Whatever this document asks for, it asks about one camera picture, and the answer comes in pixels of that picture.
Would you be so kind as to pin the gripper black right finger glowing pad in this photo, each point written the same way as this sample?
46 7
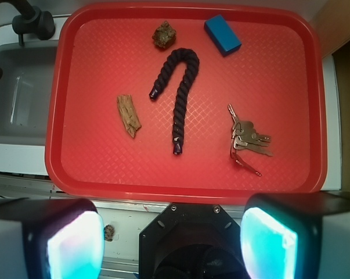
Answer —
297 235

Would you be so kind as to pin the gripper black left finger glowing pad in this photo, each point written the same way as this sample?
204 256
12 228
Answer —
50 238

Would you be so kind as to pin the small brown rock fragment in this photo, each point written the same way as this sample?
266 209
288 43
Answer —
109 233

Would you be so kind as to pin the silver key bunch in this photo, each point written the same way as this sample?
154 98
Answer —
245 137

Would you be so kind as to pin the grey sink basin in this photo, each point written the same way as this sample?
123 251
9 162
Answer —
25 89

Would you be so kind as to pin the brown wood bark piece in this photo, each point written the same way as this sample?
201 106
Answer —
128 114

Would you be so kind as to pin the red plastic tray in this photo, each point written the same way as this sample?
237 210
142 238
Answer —
274 80

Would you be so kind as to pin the blue rectangular block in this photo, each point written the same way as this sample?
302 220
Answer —
222 35

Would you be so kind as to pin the black faucet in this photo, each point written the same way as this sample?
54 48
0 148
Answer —
31 20

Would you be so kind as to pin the brown green rock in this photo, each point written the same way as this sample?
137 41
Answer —
164 36

